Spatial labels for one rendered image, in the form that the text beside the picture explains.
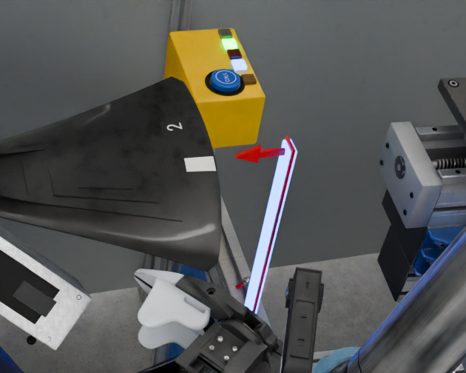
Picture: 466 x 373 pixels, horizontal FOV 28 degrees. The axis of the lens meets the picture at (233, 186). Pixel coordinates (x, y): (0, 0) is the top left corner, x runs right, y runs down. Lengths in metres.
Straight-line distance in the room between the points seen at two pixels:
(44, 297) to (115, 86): 0.83
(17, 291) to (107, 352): 1.21
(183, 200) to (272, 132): 1.09
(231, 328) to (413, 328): 0.16
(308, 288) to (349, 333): 1.54
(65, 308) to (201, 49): 0.45
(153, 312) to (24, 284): 0.26
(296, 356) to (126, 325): 1.51
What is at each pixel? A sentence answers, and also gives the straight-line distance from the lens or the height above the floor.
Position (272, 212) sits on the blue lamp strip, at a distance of 1.09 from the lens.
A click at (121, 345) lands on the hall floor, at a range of 2.27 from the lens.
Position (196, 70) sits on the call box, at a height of 1.07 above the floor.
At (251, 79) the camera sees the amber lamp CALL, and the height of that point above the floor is 1.08.
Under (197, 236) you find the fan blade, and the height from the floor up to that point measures 1.16.
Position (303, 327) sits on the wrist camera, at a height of 1.21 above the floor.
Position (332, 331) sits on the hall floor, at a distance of 2.38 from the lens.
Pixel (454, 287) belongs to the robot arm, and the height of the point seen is 1.30.
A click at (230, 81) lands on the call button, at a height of 1.08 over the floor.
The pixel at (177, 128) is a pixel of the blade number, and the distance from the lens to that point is 1.00.
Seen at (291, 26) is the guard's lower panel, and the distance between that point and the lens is 1.86.
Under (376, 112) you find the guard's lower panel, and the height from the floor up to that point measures 0.56.
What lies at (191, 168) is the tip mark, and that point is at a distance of 0.98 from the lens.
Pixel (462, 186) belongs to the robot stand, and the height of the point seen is 0.98.
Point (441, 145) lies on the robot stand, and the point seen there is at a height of 0.98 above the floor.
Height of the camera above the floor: 1.86
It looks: 45 degrees down
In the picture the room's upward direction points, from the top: 11 degrees clockwise
